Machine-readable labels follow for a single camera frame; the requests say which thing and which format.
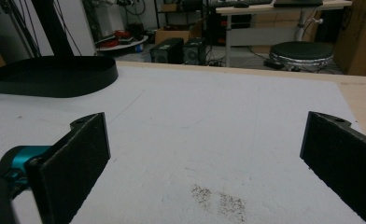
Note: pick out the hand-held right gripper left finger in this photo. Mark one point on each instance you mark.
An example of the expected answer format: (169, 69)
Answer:
(72, 168)

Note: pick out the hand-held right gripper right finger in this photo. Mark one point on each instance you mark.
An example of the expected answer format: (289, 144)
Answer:
(343, 161)

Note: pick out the black oval tray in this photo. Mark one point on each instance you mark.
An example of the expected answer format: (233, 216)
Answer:
(53, 79)

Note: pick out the round black stool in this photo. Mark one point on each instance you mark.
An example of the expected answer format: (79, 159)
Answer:
(301, 51)

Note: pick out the patch of brown crumbs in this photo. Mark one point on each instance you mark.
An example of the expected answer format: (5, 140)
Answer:
(228, 203)

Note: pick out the large cardboard box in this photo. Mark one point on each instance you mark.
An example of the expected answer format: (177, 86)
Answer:
(361, 40)

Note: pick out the white round platform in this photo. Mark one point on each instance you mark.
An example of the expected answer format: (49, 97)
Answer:
(125, 45)

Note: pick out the white table mat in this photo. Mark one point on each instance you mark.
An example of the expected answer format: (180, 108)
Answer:
(203, 124)

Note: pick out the black stand column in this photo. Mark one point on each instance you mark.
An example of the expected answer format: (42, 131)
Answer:
(52, 28)

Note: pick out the red object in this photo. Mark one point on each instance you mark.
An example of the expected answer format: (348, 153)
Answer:
(122, 33)

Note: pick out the black computer case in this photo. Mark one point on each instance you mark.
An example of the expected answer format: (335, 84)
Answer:
(167, 51)
(195, 51)

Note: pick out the small open cardboard box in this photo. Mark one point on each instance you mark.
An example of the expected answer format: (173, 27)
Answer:
(171, 34)

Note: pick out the light wooden desk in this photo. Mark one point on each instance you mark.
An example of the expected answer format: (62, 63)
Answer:
(265, 9)

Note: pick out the black computer mouse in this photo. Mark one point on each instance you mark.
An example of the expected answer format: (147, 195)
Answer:
(241, 5)

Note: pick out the black keyboard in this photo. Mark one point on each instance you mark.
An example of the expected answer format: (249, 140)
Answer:
(240, 2)

